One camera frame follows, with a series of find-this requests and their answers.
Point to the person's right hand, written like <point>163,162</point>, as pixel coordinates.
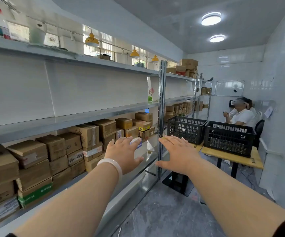
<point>179,155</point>

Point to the person's left hand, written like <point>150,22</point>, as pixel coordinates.
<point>122,153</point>

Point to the white blue box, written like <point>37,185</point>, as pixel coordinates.
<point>141,151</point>

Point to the black plastic crate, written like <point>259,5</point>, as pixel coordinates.
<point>187,130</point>
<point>228,140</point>

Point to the stack of cardboard boxes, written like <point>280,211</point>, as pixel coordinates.
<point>169,108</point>
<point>188,63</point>
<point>29,153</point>
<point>205,91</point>

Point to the person's right forearm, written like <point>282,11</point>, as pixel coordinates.
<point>231,202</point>

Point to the person's left forearm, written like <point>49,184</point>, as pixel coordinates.
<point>71,207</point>

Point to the green packet pile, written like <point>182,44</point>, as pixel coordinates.
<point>150,99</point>

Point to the yellow wooden table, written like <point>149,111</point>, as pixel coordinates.
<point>243,160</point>

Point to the white foam board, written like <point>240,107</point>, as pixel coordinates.
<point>177,87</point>
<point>95,88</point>
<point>14,88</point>

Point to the pink sticky note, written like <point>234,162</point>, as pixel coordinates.
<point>152,91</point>

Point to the whiteboard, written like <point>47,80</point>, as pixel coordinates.
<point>228,88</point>

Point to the black chair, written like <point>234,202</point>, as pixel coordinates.
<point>258,130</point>

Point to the yellow pendant lamp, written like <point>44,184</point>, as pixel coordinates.
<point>134,54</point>
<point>155,59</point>
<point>92,40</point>

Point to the white paper sheet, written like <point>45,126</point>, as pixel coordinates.
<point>268,112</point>

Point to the round ceiling lamp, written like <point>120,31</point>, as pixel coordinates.
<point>211,19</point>
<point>217,38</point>

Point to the white plastic jug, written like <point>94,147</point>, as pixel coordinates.
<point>37,35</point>

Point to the red-capped plastic bottle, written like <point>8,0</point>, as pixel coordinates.
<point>0,24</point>

